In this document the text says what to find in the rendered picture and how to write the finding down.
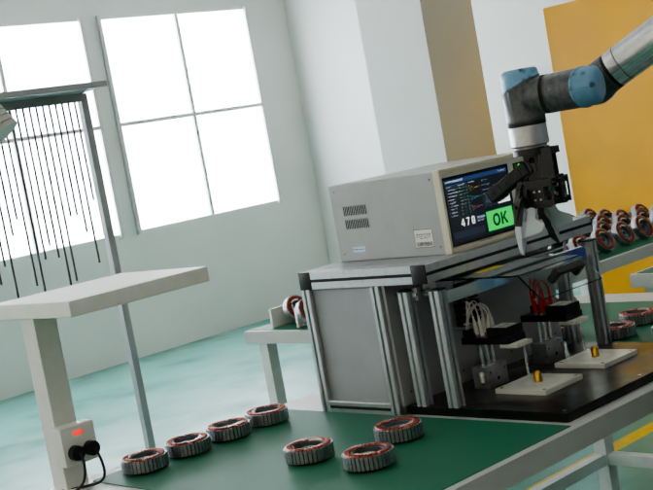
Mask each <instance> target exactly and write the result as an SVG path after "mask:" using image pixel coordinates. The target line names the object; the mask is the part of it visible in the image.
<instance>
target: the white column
mask: <svg viewBox="0 0 653 490"><path fill-rule="evenodd" d="M355 4H356V9H357V15H358V21H359V26H360V32H361V41H362V47H363V53H364V58H365V64H366V70H367V75H368V80H369V86H370V91H371V97H372V103H373V108H374V114H375V120H376V124H377V130H378V136H379V141H380V147H381V153H382V158H383V163H384V169H385V174H390V173H394V172H398V171H402V170H407V169H412V168H416V167H421V166H425V165H430V164H435V163H440V162H447V161H454V160H460V159H467V158H480V157H485V156H492V155H496V154H497V150H496V144H495V138H494V133H493V128H492V122H491V116H490V110H489V104H488V98H487V92H486V87H485V81H484V75H483V69H482V63H481V57H480V51H479V46H478V40H477V35H476V29H475V23H474V17H473V11H472V6H471V0H355Z"/></svg>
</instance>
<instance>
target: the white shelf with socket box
mask: <svg viewBox="0 0 653 490"><path fill-rule="evenodd" d="M208 281H210V278H209V273H208V267H207V266H199V267H187V268H174V269H162V270H150V271H137V272H125V273H119V274H115V275H111V276H107V277H103V278H99V279H95V280H91V281H87V282H84V283H79V284H75V285H71V286H67V287H63V288H59V289H55V290H51V291H47V292H43V293H40V294H36V295H31V296H27V297H20V298H16V299H12V300H8V301H4V302H0V320H20V323H21V328H22V332H23V337H24V342H25V347H26V352H27V357H28V362H29V366H30V371H31V376H32V381H33V385H34V390H35V395H36V400H37V405H38V409H39V414H40V419H41V424H42V429H43V433H44V438H45V443H46V448H47V452H48V457H49V462H50V467H51V472H52V481H53V485H54V487H53V488H51V490H86V489H87V488H89V487H91V486H94V485H97V484H99V483H101V482H102V481H103V480H104V479H105V477H106V469H105V465H104V462H103V459H102V457H101V455H100V453H99V451H100V444H99V442H98V441H96V436H95V431H94V427H93V422H92V420H91V419H80V420H77V419H76V414H75V409H74V405H73V400H72V395H71V390H70V385H69V380H68V375H67V370H66V365H65V362H64V357H63V352H62V347H61V342H60V337H59V332H58V327H57V322H56V318H73V317H77V316H81V315H85V314H87V313H91V312H95V311H99V310H102V309H106V308H110V307H114V306H118V305H121V304H125V303H129V302H132V301H135V300H139V299H143V298H149V297H153V296H157V295H161V294H164V293H168V292H172V291H176V290H179V289H183V288H186V287H190V286H193V285H197V284H201V283H205V282H208ZM97 457H99V460H100V462H101V465H102V469H103V476H102V478H101V479H100V480H99V481H97V482H94V483H93V479H92V478H88V477H87V472H86V461H89V460H92V459H94V458H97Z"/></svg>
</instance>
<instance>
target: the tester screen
mask: <svg viewBox="0 0 653 490"><path fill-rule="evenodd" d="M506 175H507V174H506V168H505V167H503V168H499V169H494V170H490V171H486V172H481V173H477V174H473V175H469V176H464V177H461V178H457V179H453V180H448V181H444V182H443V183H444V189H445V194H446V200H447V205H448V211H449V217H450V223H451V229H452V233H453V239H454V244H457V243H460V242H464V241H467V240H469V239H473V238H476V237H480V236H483V235H487V234H490V233H494V232H497V231H500V230H504V229H507V228H513V227H514V225H512V226H509V227H503V228H499V229H496V230H492V231H489V228H488V222H487V216H486V212H488V211H491V210H495V209H499V208H502V207H505V206H509V205H512V202H511V197H510V200H509V201H505V202H502V203H499V204H495V205H491V206H487V207H485V203H484V197H483V195H484V194H485V192H487V191H488V190H489V187H491V186H492V185H493V184H495V183H497V182H499V181H500V180H501V179H502V178H503V177H505V176H506ZM471 215H475V217H476V222H477V224H476V225H473V226H469V227H463V228H462V227H461V221H460V218H464V217H468V216H471ZM483 225H485V227H486V231H483V232H480V233H476V234H473V235H470V236H467V237H463V238H460V239H456V240H455V235H454V233H456V232H460V231H463V230H467V229H470V228H476V227H480V226H483Z"/></svg>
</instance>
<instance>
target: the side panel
mask: <svg viewBox="0 0 653 490"><path fill-rule="evenodd" d="M301 294H302V299H303V305H304V310H305V316H306V321H307V327H308V332H309V337H310V342H311V347H312V353H313V358H314V364H315V369H316V374H317V379H318V384H319V390H320V395H321V401H322V406H323V411H331V412H349V413H365V414H382V415H399V416H402V415H403V414H407V413H408V408H407V406H402V404H401V398H400V393H399V388H398V382H397V377H396V371H395V361H394V355H393V350H392V344H391V340H390V334H389V328H388V323H387V317H386V311H385V306H384V301H383V296H382V290H381V287H363V288H344V289H324V290H307V291H301Z"/></svg>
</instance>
